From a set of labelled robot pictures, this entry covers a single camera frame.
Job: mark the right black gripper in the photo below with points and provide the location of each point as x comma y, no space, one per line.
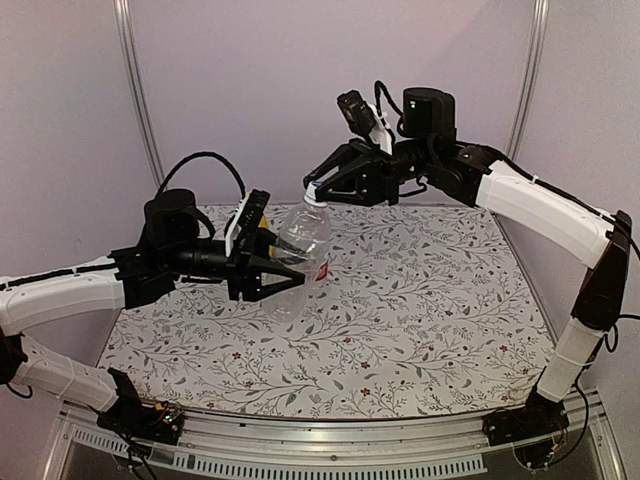
374,172

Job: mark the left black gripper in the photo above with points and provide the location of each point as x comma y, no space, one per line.
244,272

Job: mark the clear plastic bottle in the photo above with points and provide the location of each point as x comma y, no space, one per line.
302,244

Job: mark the white blue bottle cap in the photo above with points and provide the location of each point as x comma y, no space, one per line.
311,191

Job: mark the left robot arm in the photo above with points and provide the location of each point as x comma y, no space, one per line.
177,242

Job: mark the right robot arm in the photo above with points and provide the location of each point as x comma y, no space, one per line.
426,150

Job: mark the yellow juice bottle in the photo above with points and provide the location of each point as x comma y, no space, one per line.
265,239

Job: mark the red cap water bottle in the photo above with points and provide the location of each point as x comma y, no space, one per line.
323,270

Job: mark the floral table mat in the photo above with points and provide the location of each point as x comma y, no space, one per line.
424,311

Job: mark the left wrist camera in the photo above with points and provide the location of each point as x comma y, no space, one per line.
245,221

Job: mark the aluminium front rail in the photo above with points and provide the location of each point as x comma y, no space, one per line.
217,445

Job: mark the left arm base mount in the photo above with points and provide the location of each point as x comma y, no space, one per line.
130,417

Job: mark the right metal frame post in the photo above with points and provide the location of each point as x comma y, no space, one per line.
531,70

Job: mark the metal frame post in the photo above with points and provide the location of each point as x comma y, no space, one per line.
531,70
133,72

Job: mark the left metal frame post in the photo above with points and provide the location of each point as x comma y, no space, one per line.
133,72

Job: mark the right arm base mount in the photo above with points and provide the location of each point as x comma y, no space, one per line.
540,424

